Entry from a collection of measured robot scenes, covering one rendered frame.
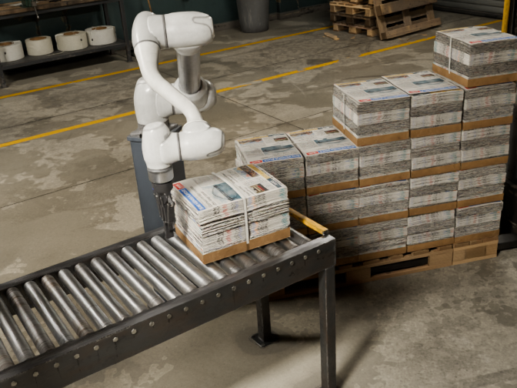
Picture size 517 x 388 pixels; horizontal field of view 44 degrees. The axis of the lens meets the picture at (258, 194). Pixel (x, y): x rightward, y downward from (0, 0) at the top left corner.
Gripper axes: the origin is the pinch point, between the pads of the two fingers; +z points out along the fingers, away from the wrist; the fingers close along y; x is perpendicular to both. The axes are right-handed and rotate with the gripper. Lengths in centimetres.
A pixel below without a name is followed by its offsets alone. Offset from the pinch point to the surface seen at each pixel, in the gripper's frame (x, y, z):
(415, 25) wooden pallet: -617, 452, 83
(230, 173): -33.6, 8.5, -9.7
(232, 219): -20.1, -13.6, -2.7
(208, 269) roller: -7.5, -13.8, 14.3
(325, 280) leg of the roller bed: -52, -28, 31
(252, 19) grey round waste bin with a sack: -466, 646, 74
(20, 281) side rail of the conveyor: 52, 23, 13
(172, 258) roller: -1.0, 2.3, 14.2
